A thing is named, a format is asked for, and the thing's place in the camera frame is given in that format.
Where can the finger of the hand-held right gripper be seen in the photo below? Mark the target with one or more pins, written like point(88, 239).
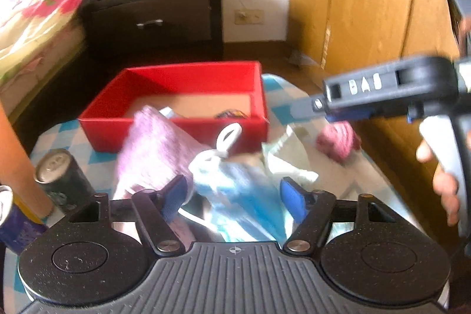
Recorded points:
point(349, 115)
point(307, 106)

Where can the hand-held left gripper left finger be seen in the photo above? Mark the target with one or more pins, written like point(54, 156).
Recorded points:
point(173, 200)

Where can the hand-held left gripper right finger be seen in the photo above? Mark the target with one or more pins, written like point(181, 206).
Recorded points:
point(292, 200)

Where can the blue face mask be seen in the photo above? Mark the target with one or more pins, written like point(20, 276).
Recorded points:
point(243, 189)

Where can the red box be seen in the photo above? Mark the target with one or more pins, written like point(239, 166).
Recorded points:
point(184, 78)

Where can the person's right hand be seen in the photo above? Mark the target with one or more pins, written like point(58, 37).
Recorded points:
point(443, 181)

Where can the white green cloth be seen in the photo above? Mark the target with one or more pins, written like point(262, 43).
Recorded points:
point(287, 159)

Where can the colourful small item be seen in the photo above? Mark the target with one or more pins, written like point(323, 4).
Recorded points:
point(230, 114)

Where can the dark green can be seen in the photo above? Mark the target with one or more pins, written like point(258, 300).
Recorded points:
point(66, 181)

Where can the blue checked tablecloth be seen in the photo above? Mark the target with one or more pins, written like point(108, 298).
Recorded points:
point(70, 137)

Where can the purple can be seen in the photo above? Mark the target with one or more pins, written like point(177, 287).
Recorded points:
point(16, 229)

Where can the orange carton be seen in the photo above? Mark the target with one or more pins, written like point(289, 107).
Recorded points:
point(18, 159)

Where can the dark wooden nightstand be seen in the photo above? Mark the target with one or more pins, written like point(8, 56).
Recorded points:
point(158, 38)

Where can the floral blanket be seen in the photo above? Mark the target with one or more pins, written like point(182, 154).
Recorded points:
point(33, 27)

